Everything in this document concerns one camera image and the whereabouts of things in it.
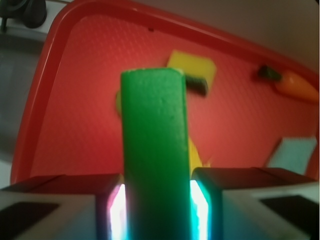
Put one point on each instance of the gripper left finger with light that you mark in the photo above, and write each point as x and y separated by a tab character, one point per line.
64	207

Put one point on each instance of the gripper right finger with light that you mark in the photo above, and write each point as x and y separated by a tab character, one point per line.
254	204

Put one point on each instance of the green rectangular block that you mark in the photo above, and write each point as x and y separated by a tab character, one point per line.
156	153

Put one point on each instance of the yellow cloth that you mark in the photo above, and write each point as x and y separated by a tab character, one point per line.
194	157

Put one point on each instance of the red plastic tray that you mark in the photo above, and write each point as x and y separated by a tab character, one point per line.
70	124

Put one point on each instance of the light blue folded cloth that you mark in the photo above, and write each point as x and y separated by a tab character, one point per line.
293	154

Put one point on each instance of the yellow sponge with dark pad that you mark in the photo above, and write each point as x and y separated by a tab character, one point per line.
199	71

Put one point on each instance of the orange toy carrot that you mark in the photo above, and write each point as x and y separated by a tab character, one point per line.
290	84

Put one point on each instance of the grey toy faucet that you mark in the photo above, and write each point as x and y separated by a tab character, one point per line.
32	13

